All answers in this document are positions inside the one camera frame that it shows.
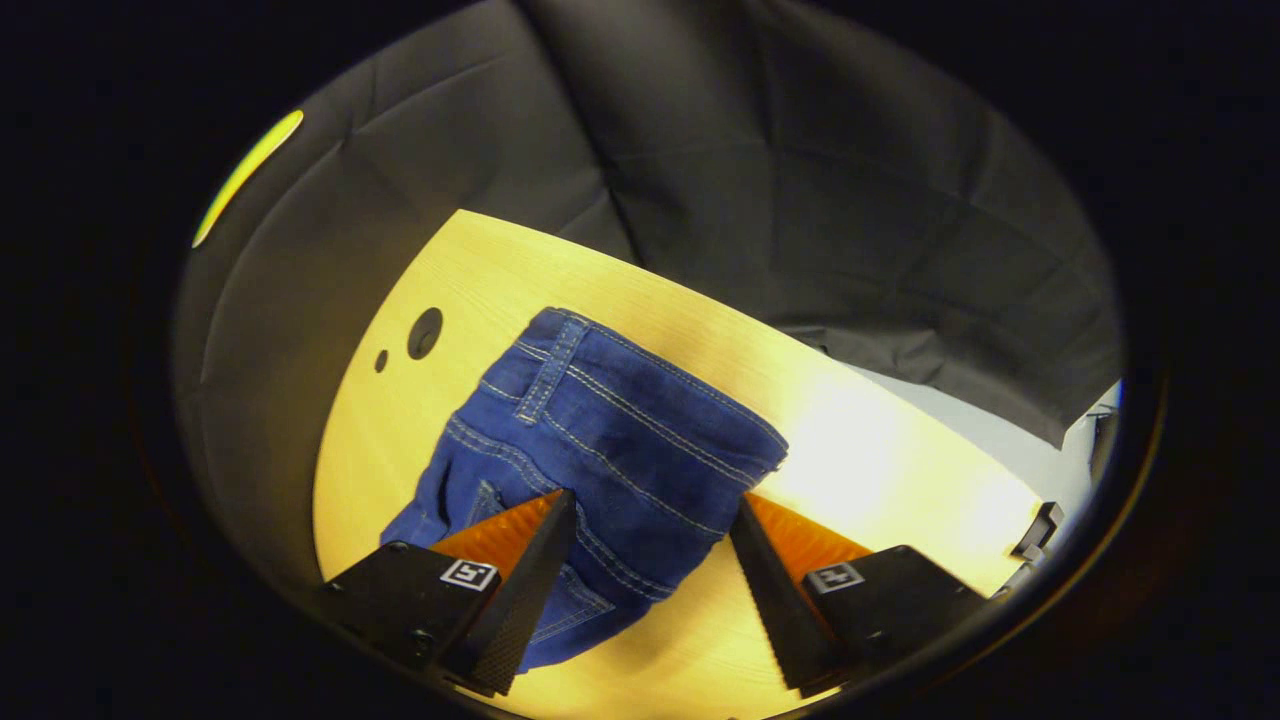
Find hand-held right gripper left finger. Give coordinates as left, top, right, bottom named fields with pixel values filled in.
left=318, top=488, right=579, bottom=698

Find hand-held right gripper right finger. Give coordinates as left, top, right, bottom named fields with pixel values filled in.
left=728, top=493, right=991, bottom=699

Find blue denim jeans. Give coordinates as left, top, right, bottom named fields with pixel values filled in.
left=380, top=306, right=791, bottom=673

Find black backdrop cloth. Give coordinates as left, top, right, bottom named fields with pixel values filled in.
left=172, top=0, right=1126, bottom=601

